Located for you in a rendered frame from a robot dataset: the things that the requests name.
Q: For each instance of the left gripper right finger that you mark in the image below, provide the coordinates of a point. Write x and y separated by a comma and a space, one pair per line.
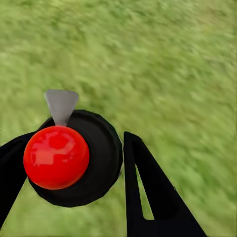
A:
172, 218

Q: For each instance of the pesticide atomizer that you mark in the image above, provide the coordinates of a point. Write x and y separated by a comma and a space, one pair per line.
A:
76, 156

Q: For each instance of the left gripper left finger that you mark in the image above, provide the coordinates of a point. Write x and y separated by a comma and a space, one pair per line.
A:
12, 172

